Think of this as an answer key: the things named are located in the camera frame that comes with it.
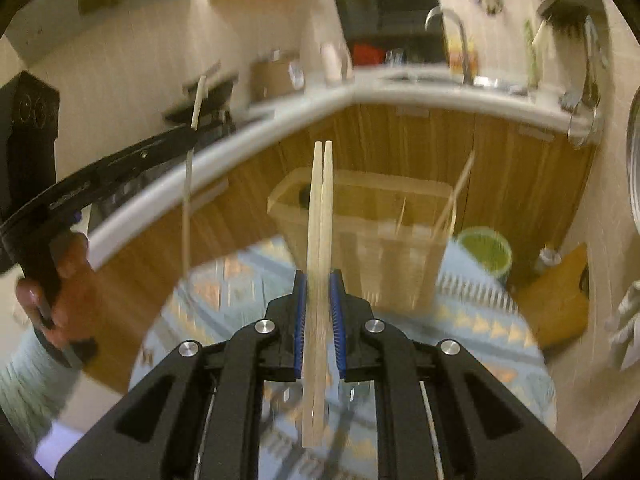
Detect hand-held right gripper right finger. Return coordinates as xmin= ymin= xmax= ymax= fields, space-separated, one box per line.
xmin=328 ymin=270 xmax=583 ymax=480

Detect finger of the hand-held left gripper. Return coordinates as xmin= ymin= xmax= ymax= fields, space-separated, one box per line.
xmin=47 ymin=126 xmax=198 ymax=211

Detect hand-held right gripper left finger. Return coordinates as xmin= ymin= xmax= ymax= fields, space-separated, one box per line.
xmin=54 ymin=270 xmax=307 ymax=480

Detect tan wooden chopstick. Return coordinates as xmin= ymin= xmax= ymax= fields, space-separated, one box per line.
xmin=312 ymin=140 xmax=335 ymax=448
xmin=301 ymin=141 xmax=324 ymax=450

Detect beige plastic utensil basket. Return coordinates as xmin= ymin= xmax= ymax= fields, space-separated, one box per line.
xmin=267 ymin=167 xmax=458 ymax=312

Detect person's left forearm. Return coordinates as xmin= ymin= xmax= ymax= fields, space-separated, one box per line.
xmin=0 ymin=327 xmax=85 ymax=461

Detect person's left hand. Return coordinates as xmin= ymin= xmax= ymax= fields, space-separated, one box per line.
xmin=15 ymin=232 xmax=101 ymax=367

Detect patterned blue tablecloth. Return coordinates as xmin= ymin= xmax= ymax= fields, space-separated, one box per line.
xmin=129 ymin=237 xmax=558 ymax=480

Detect black gas stove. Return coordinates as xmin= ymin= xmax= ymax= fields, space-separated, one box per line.
xmin=187 ymin=109 xmax=241 ymax=147

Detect black wok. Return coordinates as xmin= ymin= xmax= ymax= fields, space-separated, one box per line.
xmin=162 ymin=72 xmax=239 ymax=123

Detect green trash bin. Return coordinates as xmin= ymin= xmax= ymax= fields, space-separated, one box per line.
xmin=457 ymin=227 xmax=514 ymax=284

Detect beige rice cooker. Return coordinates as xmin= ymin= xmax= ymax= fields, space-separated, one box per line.
xmin=250 ymin=52 xmax=306 ymax=104

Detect white kitchen counter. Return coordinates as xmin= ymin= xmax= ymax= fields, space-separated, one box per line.
xmin=87 ymin=67 xmax=602 ymax=267

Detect wooden base cabinets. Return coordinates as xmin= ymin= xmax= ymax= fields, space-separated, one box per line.
xmin=85 ymin=104 xmax=597 ymax=392

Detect wooden cutting board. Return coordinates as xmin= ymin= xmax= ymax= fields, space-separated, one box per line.
xmin=512 ymin=242 xmax=592 ymax=352

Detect white electric kettle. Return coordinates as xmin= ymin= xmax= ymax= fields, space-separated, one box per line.
xmin=320 ymin=42 xmax=352 ymax=86

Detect steel sink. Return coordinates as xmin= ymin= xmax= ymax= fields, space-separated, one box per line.
xmin=390 ymin=72 xmax=531 ymax=97

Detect red plastic basket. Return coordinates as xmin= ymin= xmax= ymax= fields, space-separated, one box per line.
xmin=352 ymin=44 xmax=387 ymax=67

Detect yellow dish soap bottle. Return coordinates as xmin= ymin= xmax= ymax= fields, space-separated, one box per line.
xmin=447 ymin=35 xmax=479 ymax=76

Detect grey hanging towel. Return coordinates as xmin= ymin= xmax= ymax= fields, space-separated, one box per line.
xmin=604 ymin=280 xmax=640 ymax=372

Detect metal faucet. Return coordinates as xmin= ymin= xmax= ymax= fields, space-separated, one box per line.
xmin=425 ymin=6 xmax=477 ymax=86

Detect dark window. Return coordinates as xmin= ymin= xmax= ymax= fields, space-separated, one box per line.
xmin=325 ymin=0 xmax=449 ymax=68

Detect metal strainer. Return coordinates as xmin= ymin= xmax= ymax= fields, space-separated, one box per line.
xmin=560 ymin=87 xmax=607 ymax=149

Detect green dish scrubber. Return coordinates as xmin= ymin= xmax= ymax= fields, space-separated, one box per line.
xmin=522 ymin=20 xmax=544 ymax=89

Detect hanging metal spatula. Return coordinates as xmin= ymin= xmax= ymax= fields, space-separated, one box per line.
xmin=582 ymin=15 xmax=609 ymax=107

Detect black wall spice rack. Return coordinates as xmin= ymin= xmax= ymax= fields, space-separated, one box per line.
xmin=536 ymin=0 xmax=602 ymax=37

